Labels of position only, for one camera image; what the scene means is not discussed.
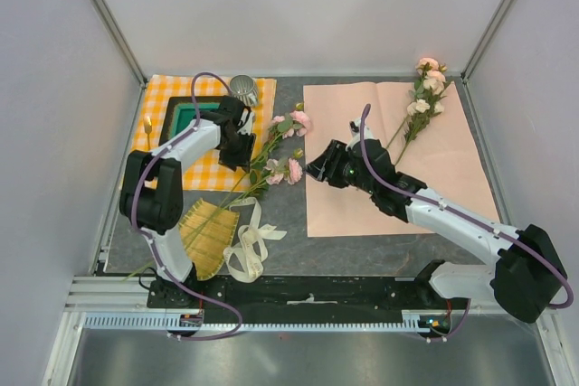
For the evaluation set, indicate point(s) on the left aluminium frame post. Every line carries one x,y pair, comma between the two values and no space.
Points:
107,17

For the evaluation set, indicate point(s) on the white cable duct strip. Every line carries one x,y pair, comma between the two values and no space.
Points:
409,323

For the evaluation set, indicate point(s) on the black green square plate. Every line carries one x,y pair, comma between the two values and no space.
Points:
180,112

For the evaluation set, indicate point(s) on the orange white checkered cloth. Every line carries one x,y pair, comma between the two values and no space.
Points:
206,174

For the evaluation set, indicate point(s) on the gold spoon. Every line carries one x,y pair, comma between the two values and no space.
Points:
147,126

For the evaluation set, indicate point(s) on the pink rose stem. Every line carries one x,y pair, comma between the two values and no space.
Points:
172,262
294,121

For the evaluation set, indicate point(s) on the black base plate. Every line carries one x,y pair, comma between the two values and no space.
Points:
313,299

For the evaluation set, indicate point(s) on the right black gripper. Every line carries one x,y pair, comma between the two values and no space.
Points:
336,152

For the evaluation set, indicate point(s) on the pink wrapping paper sheet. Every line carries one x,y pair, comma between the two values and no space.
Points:
444,156

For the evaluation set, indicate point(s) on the cream ribbon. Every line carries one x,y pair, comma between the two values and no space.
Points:
244,260

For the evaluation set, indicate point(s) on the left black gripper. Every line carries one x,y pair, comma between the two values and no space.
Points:
242,160

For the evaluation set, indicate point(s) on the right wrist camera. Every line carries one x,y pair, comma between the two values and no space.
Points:
357,129

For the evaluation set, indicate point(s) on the grey striped mug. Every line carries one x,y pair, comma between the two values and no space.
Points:
244,88

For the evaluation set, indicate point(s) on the aluminium frame post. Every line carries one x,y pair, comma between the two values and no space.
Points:
487,37
107,17

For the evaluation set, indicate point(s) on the woven bamboo mat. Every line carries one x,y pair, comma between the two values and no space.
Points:
206,231

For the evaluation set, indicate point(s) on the cream rose stem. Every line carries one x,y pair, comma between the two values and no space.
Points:
419,116

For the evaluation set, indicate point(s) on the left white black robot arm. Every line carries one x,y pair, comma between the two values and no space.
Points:
152,189

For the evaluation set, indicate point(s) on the peach rose stem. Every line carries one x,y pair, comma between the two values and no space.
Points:
430,84

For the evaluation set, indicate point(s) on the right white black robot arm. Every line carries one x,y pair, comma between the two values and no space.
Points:
520,270

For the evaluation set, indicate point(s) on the right aluminium frame post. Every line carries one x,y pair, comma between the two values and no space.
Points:
487,37

